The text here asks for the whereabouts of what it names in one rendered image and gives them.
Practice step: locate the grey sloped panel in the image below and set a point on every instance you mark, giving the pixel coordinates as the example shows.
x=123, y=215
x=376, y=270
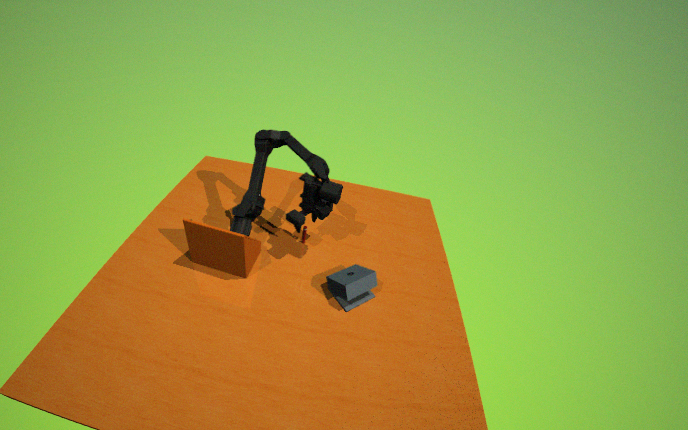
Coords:
x=351, y=286

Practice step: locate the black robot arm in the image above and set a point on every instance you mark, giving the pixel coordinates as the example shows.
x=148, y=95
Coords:
x=252, y=204

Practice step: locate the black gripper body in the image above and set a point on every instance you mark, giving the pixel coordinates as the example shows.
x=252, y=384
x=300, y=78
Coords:
x=298, y=218

